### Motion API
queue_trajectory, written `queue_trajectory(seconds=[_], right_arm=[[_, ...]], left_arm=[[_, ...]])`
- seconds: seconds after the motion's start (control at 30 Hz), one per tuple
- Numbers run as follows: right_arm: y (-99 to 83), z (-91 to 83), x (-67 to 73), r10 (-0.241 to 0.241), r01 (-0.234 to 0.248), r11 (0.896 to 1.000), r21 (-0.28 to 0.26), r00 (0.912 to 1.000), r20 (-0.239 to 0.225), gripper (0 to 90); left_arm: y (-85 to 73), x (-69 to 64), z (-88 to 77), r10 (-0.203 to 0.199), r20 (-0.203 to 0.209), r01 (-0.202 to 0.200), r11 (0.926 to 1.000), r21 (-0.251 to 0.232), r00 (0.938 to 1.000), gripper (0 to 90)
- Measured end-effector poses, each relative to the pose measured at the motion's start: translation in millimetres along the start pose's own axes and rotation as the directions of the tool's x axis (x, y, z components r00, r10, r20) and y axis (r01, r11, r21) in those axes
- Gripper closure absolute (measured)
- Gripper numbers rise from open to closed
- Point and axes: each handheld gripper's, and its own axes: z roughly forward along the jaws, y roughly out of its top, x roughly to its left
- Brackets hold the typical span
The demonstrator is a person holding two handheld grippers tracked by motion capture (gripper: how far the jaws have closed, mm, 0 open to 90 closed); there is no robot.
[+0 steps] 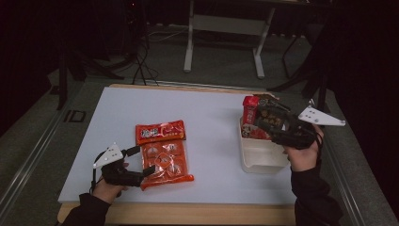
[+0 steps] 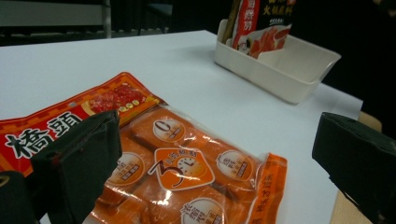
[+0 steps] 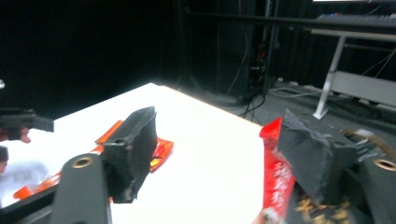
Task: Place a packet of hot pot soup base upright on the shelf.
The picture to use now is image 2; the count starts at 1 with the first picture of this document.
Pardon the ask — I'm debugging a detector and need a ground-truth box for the orange-red seasoning packet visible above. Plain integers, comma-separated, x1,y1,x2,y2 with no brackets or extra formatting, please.
0,71,166,178

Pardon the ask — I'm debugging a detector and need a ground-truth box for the clear bag of orange blocks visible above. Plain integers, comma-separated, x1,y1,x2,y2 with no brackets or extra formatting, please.
83,105,289,224

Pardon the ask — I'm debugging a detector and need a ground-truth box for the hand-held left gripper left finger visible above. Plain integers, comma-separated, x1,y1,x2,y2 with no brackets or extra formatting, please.
30,109,123,224

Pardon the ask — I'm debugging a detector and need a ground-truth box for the gold snack packet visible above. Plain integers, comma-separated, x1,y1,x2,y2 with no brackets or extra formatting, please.
220,0,243,45

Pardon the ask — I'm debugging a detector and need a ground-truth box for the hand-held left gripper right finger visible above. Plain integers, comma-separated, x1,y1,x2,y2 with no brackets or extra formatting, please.
311,111,396,224

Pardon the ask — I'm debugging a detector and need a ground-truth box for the grey table with metal legs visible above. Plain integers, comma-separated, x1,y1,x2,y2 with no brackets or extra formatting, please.
0,0,112,40

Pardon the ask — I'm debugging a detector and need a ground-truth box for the white plastic container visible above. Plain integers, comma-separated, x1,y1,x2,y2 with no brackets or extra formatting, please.
213,18,342,105

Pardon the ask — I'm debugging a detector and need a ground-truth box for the red and black soup base packet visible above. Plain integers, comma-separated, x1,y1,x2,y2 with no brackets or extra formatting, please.
231,0,297,60

